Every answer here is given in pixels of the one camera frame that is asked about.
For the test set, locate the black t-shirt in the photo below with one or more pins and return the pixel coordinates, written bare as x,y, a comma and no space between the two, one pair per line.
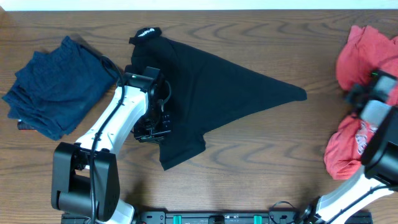
207,91

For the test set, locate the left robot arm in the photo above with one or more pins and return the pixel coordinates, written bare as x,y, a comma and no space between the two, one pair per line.
85,178

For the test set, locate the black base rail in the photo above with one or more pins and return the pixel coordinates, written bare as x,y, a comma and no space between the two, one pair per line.
222,218

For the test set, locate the folded navy blue garment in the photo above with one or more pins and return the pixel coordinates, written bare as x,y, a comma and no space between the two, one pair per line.
54,91

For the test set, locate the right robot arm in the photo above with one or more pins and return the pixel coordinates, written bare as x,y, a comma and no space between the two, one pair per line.
377,176

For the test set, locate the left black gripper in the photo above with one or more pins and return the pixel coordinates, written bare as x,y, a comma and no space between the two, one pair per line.
142,135

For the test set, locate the red t-shirt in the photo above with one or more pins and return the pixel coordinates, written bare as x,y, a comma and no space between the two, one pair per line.
366,50

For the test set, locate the dark folded garment under stack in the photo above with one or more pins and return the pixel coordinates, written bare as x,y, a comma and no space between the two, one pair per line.
22,126

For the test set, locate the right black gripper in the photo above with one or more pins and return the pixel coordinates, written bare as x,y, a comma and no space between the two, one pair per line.
359,89

